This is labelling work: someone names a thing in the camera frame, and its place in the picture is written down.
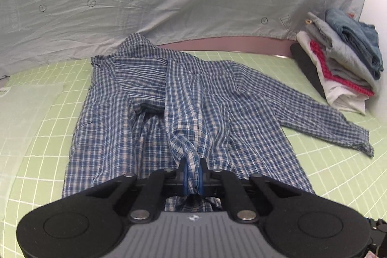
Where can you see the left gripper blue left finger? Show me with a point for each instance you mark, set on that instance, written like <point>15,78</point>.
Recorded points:
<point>182,178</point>

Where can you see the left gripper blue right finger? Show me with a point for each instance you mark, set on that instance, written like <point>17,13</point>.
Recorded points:
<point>203,178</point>

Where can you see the blue plaid shirt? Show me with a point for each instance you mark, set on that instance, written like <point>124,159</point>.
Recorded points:
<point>149,107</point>

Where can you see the black folded garment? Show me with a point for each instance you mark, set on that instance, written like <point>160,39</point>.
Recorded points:
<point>307,68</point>

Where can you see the green grid cutting mat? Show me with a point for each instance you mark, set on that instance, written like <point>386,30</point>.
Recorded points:
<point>342,175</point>

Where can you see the white folded garment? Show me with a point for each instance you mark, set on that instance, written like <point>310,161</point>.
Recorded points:
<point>337,94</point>

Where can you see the grey folded garment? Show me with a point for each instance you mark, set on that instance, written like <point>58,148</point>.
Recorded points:
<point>339,57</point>

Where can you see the blue denim folded garment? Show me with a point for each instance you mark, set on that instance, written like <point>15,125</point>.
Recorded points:
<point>362,38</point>

